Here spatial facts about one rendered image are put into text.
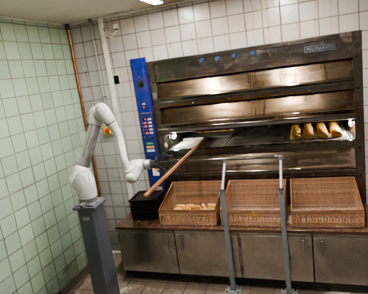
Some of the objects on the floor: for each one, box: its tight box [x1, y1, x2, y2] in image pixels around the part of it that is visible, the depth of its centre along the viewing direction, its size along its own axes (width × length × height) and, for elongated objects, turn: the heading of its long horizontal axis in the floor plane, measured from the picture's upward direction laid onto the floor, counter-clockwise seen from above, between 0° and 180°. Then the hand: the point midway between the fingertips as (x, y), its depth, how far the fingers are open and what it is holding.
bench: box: [115, 204, 368, 294], centre depth 337 cm, size 56×242×58 cm, turn 104°
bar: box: [161, 155, 298, 294], centre depth 318 cm, size 31×127×118 cm, turn 104°
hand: (172, 163), depth 311 cm, fingers open, 13 cm apart
